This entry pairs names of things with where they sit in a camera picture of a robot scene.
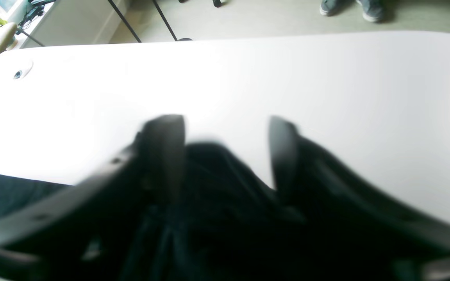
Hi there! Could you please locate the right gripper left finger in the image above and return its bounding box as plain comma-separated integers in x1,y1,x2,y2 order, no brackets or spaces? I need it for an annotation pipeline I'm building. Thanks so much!
0,114,186,281

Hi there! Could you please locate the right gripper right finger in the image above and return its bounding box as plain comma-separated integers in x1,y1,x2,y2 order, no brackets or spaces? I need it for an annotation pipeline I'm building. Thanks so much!
268,116,450,281

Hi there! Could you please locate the right silver table grommet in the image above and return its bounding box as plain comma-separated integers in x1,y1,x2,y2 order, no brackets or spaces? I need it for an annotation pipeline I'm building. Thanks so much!
12,61,34,80

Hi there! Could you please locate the right grey shoe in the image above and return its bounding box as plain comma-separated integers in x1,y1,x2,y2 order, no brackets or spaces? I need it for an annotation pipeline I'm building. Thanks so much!
356,0,386,23

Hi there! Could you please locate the grey shoe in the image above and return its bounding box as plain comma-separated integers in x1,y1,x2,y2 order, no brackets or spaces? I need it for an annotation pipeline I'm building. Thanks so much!
356,0,386,23
319,0,345,16

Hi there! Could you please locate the left grey shoe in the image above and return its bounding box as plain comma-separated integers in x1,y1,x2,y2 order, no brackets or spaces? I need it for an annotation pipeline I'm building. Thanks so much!
319,0,345,16

